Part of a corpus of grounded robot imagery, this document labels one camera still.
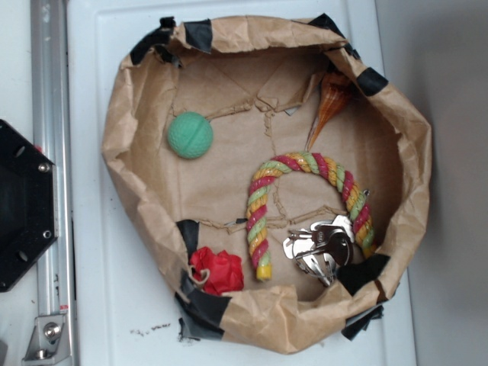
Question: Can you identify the silver key bunch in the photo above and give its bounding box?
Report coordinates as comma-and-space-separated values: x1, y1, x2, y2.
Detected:
283, 215, 355, 287

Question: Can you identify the red crumpled paper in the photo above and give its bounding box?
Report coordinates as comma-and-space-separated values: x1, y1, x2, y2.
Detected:
189, 247, 244, 296

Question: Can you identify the aluminium extrusion rail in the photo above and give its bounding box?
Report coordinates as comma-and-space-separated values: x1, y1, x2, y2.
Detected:
30, 1, 79, 365

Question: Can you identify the multicolored twisted rope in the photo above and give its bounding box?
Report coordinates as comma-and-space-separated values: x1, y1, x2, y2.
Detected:
245, 151, 377, 282

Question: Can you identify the brown paper bag bin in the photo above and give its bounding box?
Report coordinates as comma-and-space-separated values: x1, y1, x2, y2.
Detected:
102, 15, 432, 354

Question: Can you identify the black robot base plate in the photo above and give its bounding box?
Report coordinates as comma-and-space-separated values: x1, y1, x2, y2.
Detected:
0, 120, 57, 293

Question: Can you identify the green dimpled ball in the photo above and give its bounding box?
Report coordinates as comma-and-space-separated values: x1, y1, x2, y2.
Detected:
167, 111, 214, 159

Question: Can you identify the metal corner bracket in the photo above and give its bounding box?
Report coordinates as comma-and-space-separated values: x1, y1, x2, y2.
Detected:
21, 314, 70, 365

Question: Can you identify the orange spiral seashell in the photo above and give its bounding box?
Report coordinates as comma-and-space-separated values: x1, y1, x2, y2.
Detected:
305, 71, 353, 151

